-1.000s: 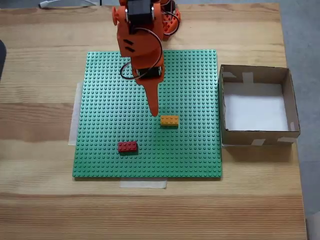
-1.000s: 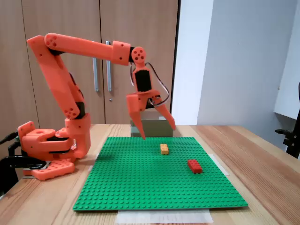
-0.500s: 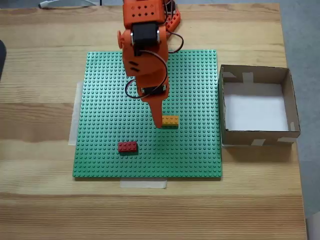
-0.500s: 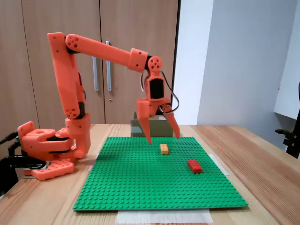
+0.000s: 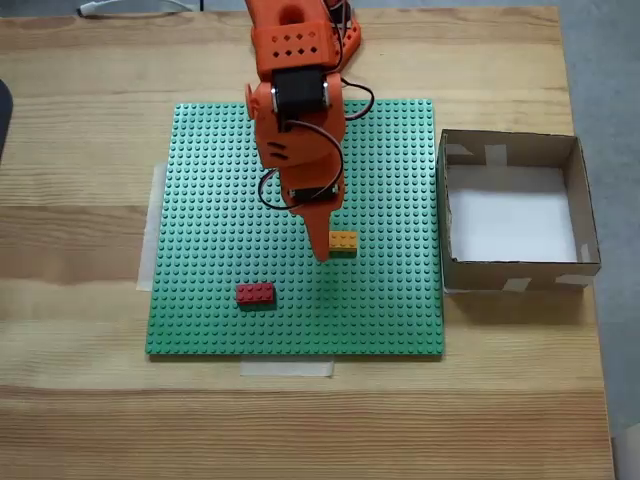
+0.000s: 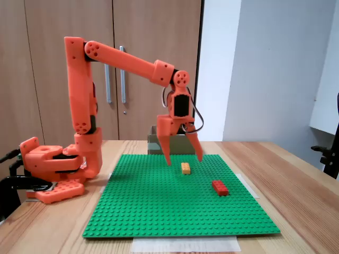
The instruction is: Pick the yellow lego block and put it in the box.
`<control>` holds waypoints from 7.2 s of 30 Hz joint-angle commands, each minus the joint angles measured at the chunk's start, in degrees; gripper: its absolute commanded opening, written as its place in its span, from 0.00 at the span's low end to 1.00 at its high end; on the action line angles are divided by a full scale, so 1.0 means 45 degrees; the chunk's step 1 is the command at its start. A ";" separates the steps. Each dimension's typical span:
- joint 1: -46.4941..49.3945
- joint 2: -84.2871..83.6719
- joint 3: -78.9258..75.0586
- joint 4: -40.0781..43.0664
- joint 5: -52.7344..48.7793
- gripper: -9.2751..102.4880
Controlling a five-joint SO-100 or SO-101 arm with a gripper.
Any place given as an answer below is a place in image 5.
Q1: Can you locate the wrist servo cable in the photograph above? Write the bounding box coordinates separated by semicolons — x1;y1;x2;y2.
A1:
338;79;376;122

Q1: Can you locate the red lego block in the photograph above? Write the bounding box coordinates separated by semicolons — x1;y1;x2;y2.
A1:
235;282;276;307

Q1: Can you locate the white paper sheet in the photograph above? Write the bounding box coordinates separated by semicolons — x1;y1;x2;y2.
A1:
446;166;580;264

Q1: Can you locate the open cardboard box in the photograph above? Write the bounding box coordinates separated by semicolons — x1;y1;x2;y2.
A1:
435;128;601;297

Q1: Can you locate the green lego baseplate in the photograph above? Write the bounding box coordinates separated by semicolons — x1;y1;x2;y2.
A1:
144;98;446;360

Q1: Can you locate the masking tape strip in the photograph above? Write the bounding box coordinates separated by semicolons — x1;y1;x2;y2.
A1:
238;358;335;379
135;160;169;293

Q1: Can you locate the yellow lego block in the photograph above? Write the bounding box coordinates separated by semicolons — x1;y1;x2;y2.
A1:
328;230;359;259

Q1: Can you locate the gripper servo cable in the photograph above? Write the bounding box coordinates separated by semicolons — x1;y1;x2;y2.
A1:
258;118;347;211

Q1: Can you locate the black rounded object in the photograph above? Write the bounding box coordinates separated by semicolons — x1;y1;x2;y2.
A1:
0;78;14;164

